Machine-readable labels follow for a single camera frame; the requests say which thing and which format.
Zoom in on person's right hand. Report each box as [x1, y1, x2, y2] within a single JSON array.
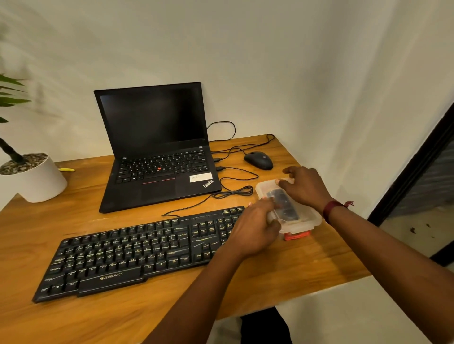
[[276, 165, 333, 214]]

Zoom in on person's left hand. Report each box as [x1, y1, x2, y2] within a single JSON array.
[[219, 198, 283, 262]]

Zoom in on black cleaning brush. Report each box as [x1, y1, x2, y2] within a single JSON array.
[[266, 188, 299, 222]]

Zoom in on clear plastic container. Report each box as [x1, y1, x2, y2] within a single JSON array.
[[255, 177, 323, 241]]

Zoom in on black keyboard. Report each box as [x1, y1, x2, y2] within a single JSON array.
[[32, 206, 249, 304]]

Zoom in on person's right forearm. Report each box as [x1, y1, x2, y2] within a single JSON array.
[[328, 205, 454, 344]]

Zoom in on person's left forearm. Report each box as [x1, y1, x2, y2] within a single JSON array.
[[141, 244, 249, 344]]

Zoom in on person's black trousers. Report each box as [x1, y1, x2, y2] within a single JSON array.
[[240, 306, 293, 344]]

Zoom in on red wrist band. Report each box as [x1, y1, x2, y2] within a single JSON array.
[[322, 199, 355, 226]]

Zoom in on black computer mouse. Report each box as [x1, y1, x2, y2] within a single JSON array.
[[244, 151, 274, 171]]

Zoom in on black laptop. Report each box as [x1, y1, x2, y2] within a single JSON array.
[[93, 82, 222, 215]]

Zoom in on white plant pot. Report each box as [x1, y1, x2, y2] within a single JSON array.
[[0, 153, 68, 210]]

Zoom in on black cables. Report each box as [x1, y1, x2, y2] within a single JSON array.
[[161, 165, 260, 217]]

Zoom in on black mouse cable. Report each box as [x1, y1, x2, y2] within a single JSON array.
[[211, 133, 276, 163]]

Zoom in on black laptop charger cable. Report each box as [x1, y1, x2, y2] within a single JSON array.
[[206, 121, 237, 143]]

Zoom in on black door frame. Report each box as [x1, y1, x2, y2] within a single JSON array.
[[367, 103, 454, 268]]

